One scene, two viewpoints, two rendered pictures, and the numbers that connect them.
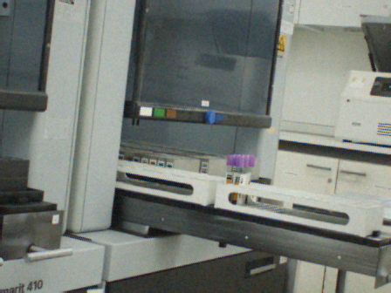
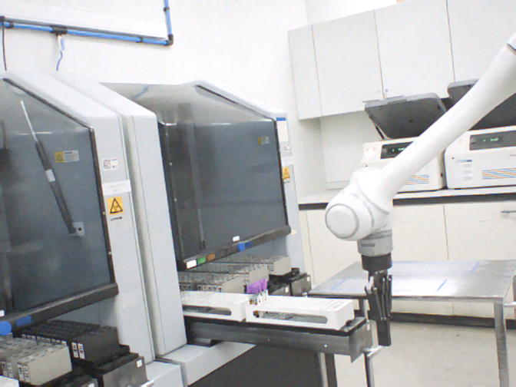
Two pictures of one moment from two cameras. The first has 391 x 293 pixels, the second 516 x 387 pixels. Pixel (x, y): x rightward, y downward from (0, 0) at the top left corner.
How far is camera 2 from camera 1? 0.39 m
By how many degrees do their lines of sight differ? 4
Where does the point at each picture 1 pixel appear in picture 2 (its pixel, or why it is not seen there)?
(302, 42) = (330, 124)
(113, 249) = (186, 365)
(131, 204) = (196, 325)
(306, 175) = not seen: hidden behind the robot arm
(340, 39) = (356, 117)
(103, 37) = (149, 229)
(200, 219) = (239, 331)
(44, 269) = not seen: outside the picture
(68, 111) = (136, 285)
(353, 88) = (368, 156)
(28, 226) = (121, 375)
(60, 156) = (138, 314)
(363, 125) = not seen: hidden behind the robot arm
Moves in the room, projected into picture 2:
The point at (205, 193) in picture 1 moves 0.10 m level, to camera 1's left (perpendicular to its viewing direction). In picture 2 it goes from (239, 312) to (204, 315)
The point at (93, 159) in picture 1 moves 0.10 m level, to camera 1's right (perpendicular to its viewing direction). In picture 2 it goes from (163, 306) to (196, 302)
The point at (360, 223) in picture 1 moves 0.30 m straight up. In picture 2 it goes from (335, 321) to (322, 205)
